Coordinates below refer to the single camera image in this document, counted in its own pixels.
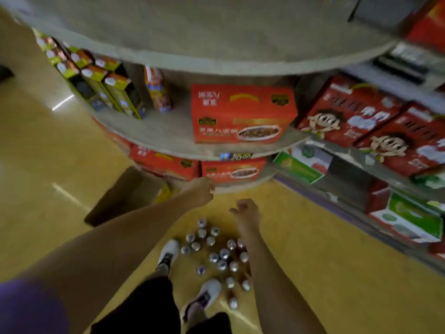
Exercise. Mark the person's right hand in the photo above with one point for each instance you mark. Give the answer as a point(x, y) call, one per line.
point(248, 215)

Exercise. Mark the person's left hand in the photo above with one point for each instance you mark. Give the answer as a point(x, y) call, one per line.
point(200, 191)

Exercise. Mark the cluster of cans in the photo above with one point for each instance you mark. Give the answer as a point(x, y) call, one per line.
point(222, 255)

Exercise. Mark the brown cardboard box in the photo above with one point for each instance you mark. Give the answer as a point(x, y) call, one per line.
point(121, 198)

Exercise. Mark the round wooden shelf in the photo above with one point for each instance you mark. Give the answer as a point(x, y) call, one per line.
point(208, 31)

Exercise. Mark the person's left forearm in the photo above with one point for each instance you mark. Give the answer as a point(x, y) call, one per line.
point(104, 250)

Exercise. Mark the person's right forearm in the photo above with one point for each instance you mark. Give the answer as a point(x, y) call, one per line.
point(278, 285)

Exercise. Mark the person's left white shoe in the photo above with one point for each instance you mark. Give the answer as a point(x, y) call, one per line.
point(170, 248)

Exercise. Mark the person's white shoe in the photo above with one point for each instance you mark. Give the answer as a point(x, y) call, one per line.
point(208, 290)
point(170, 248)

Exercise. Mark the person's right white shoe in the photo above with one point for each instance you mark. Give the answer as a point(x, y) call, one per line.
point(208, 290)

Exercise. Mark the red porridge print carton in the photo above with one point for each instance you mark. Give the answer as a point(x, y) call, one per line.
point(113, 137)
point(163, 163)
point(222, 170)

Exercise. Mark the dark price tag strip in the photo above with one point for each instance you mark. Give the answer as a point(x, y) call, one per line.
point(236, 156)

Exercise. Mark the small green-top box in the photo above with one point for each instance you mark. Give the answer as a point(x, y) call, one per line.
point(438, 250)
point(431, 180)
point(406, 215)
point(299, 165)

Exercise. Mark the small red carton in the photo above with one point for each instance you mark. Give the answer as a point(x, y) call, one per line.
point(243, 113)

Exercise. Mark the row of yellow orange cartons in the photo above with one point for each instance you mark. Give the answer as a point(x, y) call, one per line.
point(118, 90)

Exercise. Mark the purple shirt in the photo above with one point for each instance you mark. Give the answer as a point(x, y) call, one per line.
point(27, 309)

